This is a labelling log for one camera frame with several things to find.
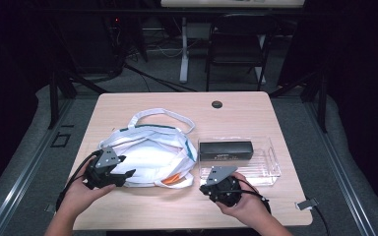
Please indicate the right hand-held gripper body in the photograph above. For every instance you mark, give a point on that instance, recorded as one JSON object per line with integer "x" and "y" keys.
{"x": 224, "y": 190}

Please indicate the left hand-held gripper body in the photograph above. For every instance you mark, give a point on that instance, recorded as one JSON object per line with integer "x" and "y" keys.
{"x": 101, "y": 170}

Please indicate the white tote bag coloured patches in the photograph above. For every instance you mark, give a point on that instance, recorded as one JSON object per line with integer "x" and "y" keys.
{"x": 151, "y": 157}

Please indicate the long black box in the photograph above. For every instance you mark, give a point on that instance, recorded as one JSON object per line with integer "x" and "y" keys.
{"x": 226, "y": 150}

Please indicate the clear plastic tray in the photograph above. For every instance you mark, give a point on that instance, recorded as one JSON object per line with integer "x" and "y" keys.
{"x": 262, "y": 167}

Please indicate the person's right hand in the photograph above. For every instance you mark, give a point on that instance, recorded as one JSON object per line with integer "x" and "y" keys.
{"x": 249, "y": 206}

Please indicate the person's left hand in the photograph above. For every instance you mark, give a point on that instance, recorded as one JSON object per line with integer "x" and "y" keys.
{"x": 78, "y": 196}

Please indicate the grey metal table clip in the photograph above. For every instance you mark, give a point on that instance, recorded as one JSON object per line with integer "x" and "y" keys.
{"x": 306, "y": 204}
{"x": 50, "y": 208}

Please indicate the round black table grommet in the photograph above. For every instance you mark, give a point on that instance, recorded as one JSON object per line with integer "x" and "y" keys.
{"x": 217, "y": 104}

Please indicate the black metal stand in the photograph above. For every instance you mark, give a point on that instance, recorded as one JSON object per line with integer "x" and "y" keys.
{"x": 54, "y": 98}
{"x": 323, "y": 101}

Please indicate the dark equipment with red light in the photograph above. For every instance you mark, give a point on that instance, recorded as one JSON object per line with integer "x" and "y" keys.
{"x": 95, "y": 42}

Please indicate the white desk with legs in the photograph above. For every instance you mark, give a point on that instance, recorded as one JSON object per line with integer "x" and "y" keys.
{"x": 184, "y": 49}

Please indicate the black folding chair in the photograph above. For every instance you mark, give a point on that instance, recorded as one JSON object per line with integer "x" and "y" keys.
{"x": 239, "y": 42}

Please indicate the aluminium floor rail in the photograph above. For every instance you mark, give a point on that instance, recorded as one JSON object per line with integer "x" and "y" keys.
{"x": 23, "y": 177}
{"x": 338, "y": 170}

